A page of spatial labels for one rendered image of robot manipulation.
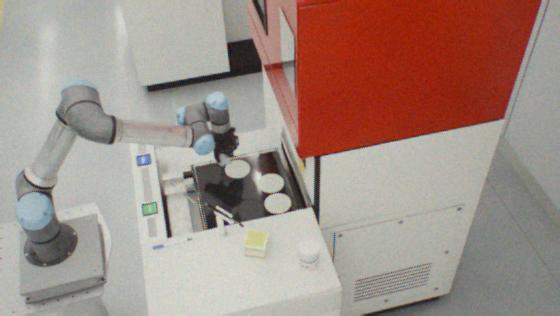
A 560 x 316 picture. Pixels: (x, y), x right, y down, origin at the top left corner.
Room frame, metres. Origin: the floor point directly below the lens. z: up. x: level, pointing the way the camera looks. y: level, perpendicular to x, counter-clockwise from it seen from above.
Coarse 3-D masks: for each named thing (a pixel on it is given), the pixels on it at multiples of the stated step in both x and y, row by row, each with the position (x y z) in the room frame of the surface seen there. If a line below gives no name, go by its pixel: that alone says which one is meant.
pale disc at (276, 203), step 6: (270, 198) 1.49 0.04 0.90; (276, 198) 1.49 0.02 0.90; (282, 198) 1.49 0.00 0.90; (288, 198) 1.49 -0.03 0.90; (264, 204) 1.46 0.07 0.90; (270, 204) 1.46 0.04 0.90; (276, 204) 1.46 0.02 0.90; (282, 204) 1.46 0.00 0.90; (288, 204) 1.46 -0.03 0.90; (270, 210) 1.43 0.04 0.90; (276, 210) 1.43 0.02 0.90; (282, 210) 1.43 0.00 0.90
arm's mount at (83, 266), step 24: (96, 216) 1.45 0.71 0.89; (24, 240) 1.35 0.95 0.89; (72, 240) 1.34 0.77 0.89; (96, 240) 1.34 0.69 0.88; (24, 264) 1.24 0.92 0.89; (48, 264) 1.24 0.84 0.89; (72, 264) 1.24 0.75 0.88; (96, 264) 1.23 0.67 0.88; (24, 288) 1.15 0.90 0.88; (48, 288) 1.15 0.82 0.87; (72, 288) 1.17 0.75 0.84
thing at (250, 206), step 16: (256, 160) 1.70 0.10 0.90; (272, 160) 1.69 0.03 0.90; (208, 176) 1.62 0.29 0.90; (224, 176) 1.62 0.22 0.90; (256, 176) 1.61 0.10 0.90; (208, 192) 1.54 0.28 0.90; (224, 192) 1.53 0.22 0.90; (240, 192) 1.53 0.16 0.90; (256, 192) 1.52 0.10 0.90; (288, 192) 1.52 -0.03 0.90; (208, 208) 1.45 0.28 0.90; (224, 208) 1.45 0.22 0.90; (240, 208) 1.45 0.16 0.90; (256, 208) 1.44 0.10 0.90; (208, 224) 1.38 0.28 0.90; (224, 224) 1.37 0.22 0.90
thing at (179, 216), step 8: (168, 184) 1.60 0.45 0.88; (176, 184) 1.60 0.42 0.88; (184, 184) 1.61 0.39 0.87; (168, 200) 1.52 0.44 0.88; (176, 200) 1.52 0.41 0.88; (184, 200) 1.52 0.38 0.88; (168, 208) 1.48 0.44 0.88; (176, 208) 1.48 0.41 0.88; (184, 208) 1.48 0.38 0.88; (168, 216) 1.44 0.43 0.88; (176, 216) 1.44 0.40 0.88; (184, 216) 1.44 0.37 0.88; (176, 224) 1.40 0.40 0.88; (184, 224) 1.40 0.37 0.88; (176, 232) 1.36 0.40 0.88; (184, 232) 1.36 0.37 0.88
